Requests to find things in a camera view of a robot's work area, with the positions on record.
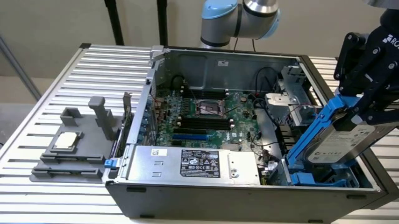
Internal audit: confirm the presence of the blue expansion slot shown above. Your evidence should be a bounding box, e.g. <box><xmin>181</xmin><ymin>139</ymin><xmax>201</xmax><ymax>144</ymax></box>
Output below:
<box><xmin>170</xmin><ymin>133</ymin><xmax>209</xmax><ymax>141</ymax></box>

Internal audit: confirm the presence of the silver metal disk bay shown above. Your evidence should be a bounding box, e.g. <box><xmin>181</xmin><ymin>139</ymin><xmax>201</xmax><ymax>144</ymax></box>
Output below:
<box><xmin>264</xmin><ymin>65</ymin><xmax>322</xmax><ymax>127</ymax></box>

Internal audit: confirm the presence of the RAM stick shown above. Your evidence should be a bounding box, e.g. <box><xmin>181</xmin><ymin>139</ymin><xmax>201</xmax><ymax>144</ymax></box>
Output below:
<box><xmin>54</xmin><ymin>157</ymin><xmax>92</xmax><ymax>162</ymax></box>
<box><xmin>45</xmin><ymin>170</ymin><xmax>84</xmax><ymax>175</ymax></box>

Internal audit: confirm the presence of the hard disk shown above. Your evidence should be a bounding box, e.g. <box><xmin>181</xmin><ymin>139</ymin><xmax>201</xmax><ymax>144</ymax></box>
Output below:
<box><xmin>285</xmin><ymin>93</ymin><xmax>389</xmax><ymax>188</ymax></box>

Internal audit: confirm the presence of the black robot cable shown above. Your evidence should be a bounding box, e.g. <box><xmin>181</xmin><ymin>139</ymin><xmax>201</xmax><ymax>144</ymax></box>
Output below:
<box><xmin>232</xmin><ymin>36</ymin><xmax>257</xmax><ymax>52</ymax></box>

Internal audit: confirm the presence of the silver CPU chip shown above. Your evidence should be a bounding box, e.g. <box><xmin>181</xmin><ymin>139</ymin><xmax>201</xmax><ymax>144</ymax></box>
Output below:
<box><xmin>53</xmin><ymin>131</ymin><xmax>81</xmax><ymax>150</ymax></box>

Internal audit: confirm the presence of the grey parts rack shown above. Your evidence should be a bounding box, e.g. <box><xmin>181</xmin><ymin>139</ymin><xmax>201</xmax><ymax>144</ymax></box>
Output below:
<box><xmin>28</xmin><ymin>95</ymin><xmax>133</xmax><ymax>183</ymax></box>

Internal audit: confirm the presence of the grey metal frame pole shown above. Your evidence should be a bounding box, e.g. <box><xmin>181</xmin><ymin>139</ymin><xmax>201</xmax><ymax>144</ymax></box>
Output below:
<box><xmin>0</xmin><ymin>35</ymin><xmax>41</xmax><ymax>101</ymax></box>

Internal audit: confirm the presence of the black expansion slot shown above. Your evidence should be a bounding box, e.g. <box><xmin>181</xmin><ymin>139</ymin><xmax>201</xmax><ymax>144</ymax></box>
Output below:
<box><xmin>172</xmin><ymin>127</ymin><xmax>209</xmax><ymax>134</ymax></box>

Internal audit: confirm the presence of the silver power supply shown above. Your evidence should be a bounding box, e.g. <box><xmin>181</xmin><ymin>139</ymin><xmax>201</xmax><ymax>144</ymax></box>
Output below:
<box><xmin>125</xmin><ymin>145</ymin><xmax>261</xmax><ymax>186</ymax></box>

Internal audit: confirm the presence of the black disk wire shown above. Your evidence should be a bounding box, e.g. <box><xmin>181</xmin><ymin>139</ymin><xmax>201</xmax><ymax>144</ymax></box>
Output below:
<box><xmin>248</xmin><ymin>130</ymin><xmax>282</xmax><ymax>170</ymax></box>

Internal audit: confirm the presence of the green motherboard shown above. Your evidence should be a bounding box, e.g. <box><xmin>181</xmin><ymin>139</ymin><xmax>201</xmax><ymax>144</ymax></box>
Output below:
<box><xmin>153</xmin><ymin>89</ymin><xmax>262</xmax><ymax>164</ymax></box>

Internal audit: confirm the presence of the black open PC case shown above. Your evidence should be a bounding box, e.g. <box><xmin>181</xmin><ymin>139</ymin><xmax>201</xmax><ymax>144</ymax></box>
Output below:
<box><xmin>104</xmin><ymin>45</ymin><xmax>390</xmax><ymax>218</ymax></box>

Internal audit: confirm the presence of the black stand pole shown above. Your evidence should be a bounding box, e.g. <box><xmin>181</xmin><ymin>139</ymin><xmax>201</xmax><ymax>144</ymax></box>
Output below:
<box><xmin>106</xmin><ymin>0</ymin><xmax>125</xmax><ymax>46</ymax></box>
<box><xmin>154</xmin><ymin>0</ymin><xmax>169</xmax><ymax>46</ymax></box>

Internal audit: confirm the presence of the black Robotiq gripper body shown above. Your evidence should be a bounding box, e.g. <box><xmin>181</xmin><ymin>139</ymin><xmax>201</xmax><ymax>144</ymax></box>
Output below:
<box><xmin>366</xmin><ymin>8</ymin><xmax>399</xmax><ymax>70</ymax></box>

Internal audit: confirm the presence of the thick black wire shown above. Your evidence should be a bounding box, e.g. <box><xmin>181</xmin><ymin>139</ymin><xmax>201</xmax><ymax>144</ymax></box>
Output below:
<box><xmin>169</xmin><ymin>74</ymin><xmax>185</xmax><ymax>90</ymax></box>

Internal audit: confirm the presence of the silver chipset heatsink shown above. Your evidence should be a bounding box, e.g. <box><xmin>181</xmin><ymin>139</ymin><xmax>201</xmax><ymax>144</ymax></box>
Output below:
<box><xmin>221</xmin><ymin>143</ymin><xmax>244</xmax><ymax>152</ymax></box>

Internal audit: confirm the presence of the thin black looped wire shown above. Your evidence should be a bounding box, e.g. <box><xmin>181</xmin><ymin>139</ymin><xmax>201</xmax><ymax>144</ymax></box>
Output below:
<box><xmin>252</xmin><ymin>67</ymin><xmax>278</xmax><ymax>94</ymax></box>

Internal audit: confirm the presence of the red and white wire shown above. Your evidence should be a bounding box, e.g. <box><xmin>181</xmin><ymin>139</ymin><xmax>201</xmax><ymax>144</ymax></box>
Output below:
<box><xmin>288</xmin><ymin>104</ymin><xmax>322</xmax><ymax>118</ymax></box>

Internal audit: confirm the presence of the CPU socket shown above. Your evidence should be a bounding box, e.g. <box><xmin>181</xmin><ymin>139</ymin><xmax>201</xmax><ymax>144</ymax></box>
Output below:
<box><xmin>192</xmin><ymin>98</ymin><xmax>228</xmax><ymax>118</ymax></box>

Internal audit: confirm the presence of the graphics card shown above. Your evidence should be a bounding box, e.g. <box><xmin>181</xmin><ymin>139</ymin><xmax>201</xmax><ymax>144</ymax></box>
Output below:
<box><xmin>113</xmin><ymin>91</ymin><xmax>134</xmax><ymax>157</ymax></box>

